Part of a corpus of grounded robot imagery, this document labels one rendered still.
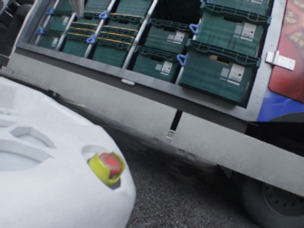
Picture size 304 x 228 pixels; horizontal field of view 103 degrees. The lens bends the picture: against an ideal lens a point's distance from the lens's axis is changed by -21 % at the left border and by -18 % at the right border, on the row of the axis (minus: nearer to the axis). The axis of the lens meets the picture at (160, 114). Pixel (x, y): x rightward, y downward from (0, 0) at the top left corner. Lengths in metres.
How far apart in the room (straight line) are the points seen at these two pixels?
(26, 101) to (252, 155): 0.99
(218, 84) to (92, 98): 0.84
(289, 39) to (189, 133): 0.85
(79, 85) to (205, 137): 0.97
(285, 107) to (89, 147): 0.97
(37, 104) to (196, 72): 0.70
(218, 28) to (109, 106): 0.82
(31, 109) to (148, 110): 0.63
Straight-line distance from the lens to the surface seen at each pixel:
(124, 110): 0.98
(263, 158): 0.95
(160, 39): 1.28
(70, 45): 1.79
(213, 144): 0.87
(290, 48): 1.15
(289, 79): 1.06
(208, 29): 0.95
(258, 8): 1.11
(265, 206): 1.18
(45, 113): 0.45
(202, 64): 0.83
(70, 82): 1.34
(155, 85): 0.93
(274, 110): 0.98
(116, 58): 1.35
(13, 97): 0.49
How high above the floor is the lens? 0.42
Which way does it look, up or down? 1 degrees up
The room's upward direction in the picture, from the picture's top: 21 degrees clockwise
